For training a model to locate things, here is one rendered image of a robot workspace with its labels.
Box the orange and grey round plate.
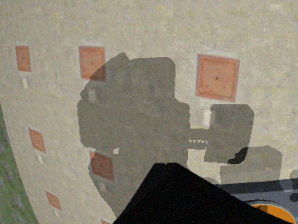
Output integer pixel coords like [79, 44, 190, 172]
[246, 200, 297, 224]

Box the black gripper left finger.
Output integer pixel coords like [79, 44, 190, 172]
[113, 163, 174, 224]

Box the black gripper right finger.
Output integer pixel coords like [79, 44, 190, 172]
[165, 163, 291, 224]

